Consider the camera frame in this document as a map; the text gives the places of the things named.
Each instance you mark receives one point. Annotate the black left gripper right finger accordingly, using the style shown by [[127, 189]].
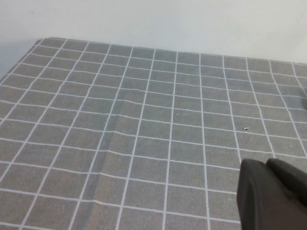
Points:
[[290, 178]]

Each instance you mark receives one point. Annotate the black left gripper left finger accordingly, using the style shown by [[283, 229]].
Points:
[[261, 206]]

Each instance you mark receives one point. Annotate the grey white-grid tablecloth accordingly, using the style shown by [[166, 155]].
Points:
[[134, 134]]

